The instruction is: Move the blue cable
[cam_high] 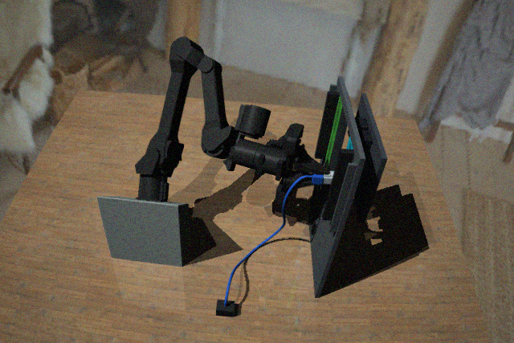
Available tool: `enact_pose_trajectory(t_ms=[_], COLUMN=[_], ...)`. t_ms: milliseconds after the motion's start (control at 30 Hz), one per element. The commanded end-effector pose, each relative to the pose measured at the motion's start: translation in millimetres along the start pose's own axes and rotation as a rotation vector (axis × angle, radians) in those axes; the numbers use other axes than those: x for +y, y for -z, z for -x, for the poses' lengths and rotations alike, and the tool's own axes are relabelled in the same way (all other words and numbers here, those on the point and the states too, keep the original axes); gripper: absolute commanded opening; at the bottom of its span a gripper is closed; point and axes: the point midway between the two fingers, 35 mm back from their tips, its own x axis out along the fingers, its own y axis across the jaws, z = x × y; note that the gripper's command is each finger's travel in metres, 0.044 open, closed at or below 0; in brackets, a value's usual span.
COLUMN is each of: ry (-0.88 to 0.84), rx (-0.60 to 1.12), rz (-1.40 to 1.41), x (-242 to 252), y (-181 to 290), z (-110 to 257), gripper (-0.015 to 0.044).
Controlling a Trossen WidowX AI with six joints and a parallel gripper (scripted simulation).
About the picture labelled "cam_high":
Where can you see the blue ethernet cable plug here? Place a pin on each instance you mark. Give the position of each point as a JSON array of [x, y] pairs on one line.
[[317, 179]]

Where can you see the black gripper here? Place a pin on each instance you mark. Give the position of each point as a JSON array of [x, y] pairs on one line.
[[275, 161]]

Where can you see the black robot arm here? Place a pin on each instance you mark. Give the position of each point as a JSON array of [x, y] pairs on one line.
[[218, 139]]

